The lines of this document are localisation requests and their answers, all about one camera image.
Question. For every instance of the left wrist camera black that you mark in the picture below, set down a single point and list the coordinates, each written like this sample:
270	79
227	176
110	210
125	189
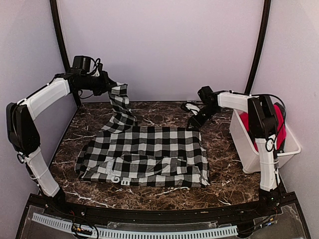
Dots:
86	66

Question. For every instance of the white plastic laundry bin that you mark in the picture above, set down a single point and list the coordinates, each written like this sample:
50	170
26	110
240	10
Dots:
247	153

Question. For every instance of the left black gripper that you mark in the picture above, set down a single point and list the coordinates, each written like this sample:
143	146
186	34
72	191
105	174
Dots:
105	85

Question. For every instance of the left black frame post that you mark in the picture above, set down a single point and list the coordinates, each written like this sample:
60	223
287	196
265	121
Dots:
59	37

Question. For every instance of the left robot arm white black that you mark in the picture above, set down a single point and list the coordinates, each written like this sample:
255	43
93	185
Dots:
21	119

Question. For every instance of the black front rail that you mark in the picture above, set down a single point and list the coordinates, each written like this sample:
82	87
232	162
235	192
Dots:
236	214

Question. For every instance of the red garment in bin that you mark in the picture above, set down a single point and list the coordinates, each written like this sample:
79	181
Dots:
282	134

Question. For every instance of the black frame post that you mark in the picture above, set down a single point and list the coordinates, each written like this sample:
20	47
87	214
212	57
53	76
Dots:
59	37
259	46

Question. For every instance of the white slotted cable duct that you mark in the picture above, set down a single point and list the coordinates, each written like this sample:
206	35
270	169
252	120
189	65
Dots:
128	231

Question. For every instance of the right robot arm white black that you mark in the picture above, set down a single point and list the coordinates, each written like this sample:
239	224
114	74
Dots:
263	126

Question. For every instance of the black white checkered shirt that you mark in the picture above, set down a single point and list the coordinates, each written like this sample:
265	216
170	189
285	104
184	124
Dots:
131	155

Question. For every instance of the right black frame post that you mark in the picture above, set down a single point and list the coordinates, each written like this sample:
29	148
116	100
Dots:
259	46

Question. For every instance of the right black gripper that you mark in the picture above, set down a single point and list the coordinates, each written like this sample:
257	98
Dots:
194	121

